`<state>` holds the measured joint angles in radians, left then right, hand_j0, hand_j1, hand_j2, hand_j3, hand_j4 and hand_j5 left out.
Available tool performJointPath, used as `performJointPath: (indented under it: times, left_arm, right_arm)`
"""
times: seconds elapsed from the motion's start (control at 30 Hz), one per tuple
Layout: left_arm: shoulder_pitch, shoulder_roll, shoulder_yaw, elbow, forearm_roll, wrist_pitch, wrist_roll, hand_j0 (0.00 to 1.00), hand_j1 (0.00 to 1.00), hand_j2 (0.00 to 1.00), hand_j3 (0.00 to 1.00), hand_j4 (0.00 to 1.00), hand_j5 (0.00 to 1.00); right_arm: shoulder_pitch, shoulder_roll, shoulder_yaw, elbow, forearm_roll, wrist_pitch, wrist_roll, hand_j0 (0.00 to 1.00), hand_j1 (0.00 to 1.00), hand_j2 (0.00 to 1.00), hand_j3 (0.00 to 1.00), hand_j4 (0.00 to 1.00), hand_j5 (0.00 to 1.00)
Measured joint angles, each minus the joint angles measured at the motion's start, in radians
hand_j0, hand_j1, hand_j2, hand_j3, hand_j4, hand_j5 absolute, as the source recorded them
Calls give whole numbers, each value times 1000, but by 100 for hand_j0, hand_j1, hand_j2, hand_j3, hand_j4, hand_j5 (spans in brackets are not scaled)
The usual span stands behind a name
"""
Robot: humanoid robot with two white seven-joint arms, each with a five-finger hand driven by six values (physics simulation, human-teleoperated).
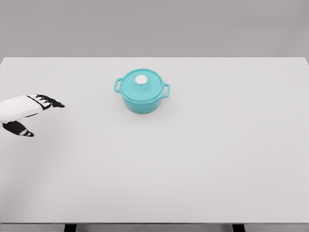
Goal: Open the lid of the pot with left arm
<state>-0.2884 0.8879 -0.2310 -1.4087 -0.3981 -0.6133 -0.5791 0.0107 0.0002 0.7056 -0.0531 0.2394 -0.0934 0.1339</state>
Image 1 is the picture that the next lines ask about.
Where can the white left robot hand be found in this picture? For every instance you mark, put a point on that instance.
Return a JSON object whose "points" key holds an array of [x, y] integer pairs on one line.
{"points": [[20, 107]]}

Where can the teal pot lid white knob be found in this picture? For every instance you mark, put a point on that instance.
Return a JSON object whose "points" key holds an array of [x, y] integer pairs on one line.
{"points": [[140, 90]]}

